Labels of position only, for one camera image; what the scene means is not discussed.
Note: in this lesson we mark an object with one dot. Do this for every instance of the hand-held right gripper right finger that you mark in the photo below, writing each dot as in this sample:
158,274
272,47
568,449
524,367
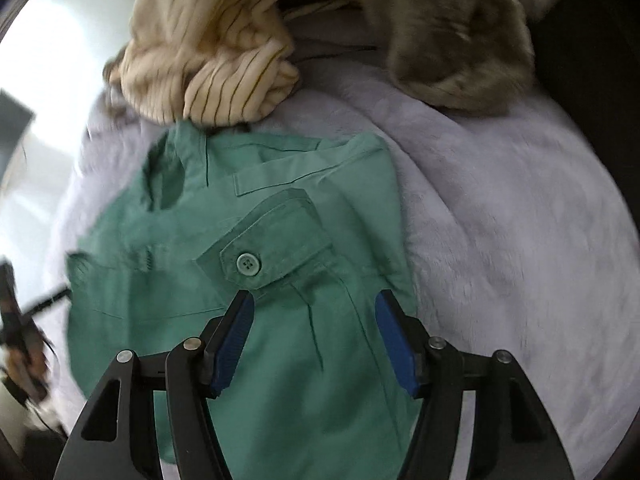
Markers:
395,345

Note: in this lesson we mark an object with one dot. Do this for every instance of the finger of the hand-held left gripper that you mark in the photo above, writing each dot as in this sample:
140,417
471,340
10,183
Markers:
47,301

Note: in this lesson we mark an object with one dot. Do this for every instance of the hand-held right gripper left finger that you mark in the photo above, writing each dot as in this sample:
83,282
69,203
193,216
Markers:
231,345

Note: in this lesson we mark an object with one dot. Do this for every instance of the green work jacket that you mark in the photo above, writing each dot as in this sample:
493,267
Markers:
310,260

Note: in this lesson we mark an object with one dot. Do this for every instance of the lavender embossed blanket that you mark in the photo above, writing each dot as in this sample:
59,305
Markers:
500,235

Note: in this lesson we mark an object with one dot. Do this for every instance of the cream striped garment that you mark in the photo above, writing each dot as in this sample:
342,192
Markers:
210,60

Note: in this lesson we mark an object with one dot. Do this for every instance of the grey-brown fleece garment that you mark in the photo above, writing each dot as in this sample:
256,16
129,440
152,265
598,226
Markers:
450,45

